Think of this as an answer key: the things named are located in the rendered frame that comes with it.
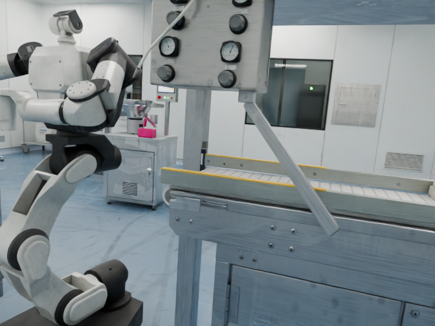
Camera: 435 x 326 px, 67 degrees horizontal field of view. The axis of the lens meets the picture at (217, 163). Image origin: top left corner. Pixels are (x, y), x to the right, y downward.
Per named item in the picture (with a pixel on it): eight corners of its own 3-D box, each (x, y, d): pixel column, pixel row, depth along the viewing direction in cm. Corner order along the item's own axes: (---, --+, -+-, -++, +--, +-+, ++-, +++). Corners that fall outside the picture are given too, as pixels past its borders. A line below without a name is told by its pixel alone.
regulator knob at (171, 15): (162, 27, 61) (164, 1, 60) (168, 30, 63) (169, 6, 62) (179, 26, 60) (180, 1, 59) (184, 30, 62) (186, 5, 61)
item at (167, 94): (153, 134, 370) (155, 77, 359) (157, 134, 379) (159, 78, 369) (173, 136, 364) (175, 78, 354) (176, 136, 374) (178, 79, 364)
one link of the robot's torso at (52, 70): (83, 127, 153) (83, 46, 147) (139, 134, 137) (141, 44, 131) (19, 129, 127) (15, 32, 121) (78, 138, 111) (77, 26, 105)
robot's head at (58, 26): (65, 43, 126) (64, 19, 125) (82, 42, 122) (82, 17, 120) (48, 39, 121) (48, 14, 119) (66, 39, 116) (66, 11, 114)
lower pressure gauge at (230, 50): (219, 61, 59) (220, 40, 59) (221, 63, 61) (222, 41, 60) (239, 62, 58) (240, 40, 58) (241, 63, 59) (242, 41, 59)
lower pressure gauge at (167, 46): (157, 55, 63) (158, 35, 62) (161, 57, 64) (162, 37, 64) (175, 56, 62) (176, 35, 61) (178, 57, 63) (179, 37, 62)
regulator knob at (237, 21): (224, 31, 57) (226, 4, 56) (228, 34, 59) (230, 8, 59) (243, 31, 56) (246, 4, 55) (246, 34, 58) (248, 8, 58)
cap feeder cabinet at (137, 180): (101, 204, 355) (101, 134, 343) (127, 192, 410) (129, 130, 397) (155, 212, 341) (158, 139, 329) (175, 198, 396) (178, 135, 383)
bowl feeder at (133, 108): (112, 133, 357) (112, 97, 351) (129, 131, 392) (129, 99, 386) (154, 137, 346) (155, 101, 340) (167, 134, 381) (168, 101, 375)
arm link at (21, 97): (-16, 118, 94) (25, 121, 92) (-17, 86, 93) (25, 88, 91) (2, 118, 100) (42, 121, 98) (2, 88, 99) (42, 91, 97)
